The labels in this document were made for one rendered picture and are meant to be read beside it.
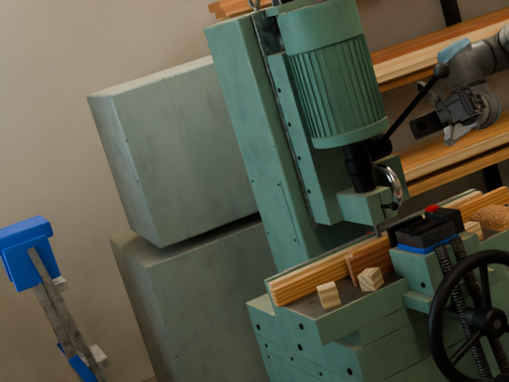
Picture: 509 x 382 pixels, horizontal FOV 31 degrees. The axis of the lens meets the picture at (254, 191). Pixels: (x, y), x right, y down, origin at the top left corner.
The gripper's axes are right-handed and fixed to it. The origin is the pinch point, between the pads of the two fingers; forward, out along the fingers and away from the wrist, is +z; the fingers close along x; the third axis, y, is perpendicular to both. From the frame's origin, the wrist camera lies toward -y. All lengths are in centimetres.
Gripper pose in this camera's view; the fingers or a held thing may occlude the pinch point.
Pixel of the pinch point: (429, 115)
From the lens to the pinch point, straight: 199.5
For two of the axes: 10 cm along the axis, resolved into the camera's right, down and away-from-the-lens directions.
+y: 7.7, -4.3, -4.7
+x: 4.1, 9.0, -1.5
